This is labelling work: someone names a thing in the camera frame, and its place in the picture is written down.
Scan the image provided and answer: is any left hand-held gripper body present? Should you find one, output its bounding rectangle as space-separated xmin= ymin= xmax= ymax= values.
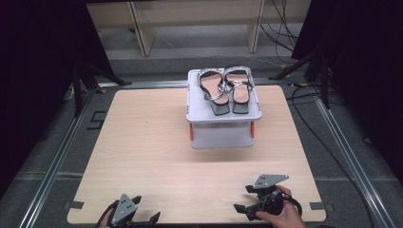
xmin=108 ymin=193 xmax=140 ymax=228

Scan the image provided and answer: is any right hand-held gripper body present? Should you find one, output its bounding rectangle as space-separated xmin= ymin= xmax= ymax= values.
xmin=253 ymin=173 xmax=290 ymax=217

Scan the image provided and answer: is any white two-tier shoe rack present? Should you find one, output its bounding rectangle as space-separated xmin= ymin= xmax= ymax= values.
xmin=185 ymin=66 xmax=262 ymax=150

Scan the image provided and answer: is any black silver strappy heeled sandal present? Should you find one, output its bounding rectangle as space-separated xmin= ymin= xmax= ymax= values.
xmin=196 ymin=67 xmax=231 ymax=117
xmin=222 ymin=65 xmax=256 ymax=115

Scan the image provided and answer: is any person's left hand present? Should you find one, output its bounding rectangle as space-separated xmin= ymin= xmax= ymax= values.
xmin=104 ymin=209 xmax=114 ymax=228

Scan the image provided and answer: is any person's right hand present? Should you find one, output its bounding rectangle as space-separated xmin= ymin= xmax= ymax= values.
xmin=255 ymin=184 xmax=308 ymax=228

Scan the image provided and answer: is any black tripod stand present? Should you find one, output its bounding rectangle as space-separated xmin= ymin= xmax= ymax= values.
xmin=268 ymin=47 xmax=332 ymax=110
xmin=69 ymin=56 xmax=133 ymax=118

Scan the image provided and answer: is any black curtain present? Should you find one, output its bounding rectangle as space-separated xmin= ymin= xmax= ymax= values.
xmin=291 ymin=0 xmax=403 ymax=184
xmin=0 ymin=0 xmax=115 ymax=198

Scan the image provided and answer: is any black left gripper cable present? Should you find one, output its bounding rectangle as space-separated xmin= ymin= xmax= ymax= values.
xmin=94 ymin=199 xmax=121 ymax=228

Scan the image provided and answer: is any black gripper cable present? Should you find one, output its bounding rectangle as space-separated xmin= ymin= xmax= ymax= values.
xmin=94 ymin=199 xmax=121 ymax=228
xmin=282 ymin=193 xmax=304 ymax=219

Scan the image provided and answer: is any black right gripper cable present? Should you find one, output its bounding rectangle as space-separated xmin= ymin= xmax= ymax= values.
xmin=282 ymin=193 xmax=304 ymax=219

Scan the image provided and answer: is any long black floor cable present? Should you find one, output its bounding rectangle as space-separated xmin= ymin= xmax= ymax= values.
xmin=285 ymin=85 xmax=378 ymax=228

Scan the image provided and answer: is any metal floor rail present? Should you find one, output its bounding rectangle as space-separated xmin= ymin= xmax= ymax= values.
xmin=18 ymin=89 xmax=97 ymax=228
xmin=312 ymin=89 xmax=397 ymax=228
xmin=97 ymin=77 xmax=317 ymax=89

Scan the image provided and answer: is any bundle of black hanging cables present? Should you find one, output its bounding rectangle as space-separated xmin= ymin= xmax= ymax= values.
xmin=259 ymin=0 xmax=299 ymax=65

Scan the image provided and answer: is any light wooden desk frame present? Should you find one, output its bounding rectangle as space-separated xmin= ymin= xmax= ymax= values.
xmin=86 ymin=0 xmax=313 ymax=58

